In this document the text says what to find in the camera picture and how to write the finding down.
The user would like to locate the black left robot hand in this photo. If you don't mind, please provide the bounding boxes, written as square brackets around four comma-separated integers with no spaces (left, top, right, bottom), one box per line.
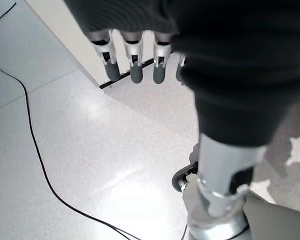
[63,0,300,219]

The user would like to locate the silver left robot leg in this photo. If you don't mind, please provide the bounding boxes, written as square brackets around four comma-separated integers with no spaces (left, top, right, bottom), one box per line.
[172,161,300,240]

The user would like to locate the black floor cable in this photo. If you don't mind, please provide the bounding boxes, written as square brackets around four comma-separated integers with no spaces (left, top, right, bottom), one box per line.
[0,0,141,240]

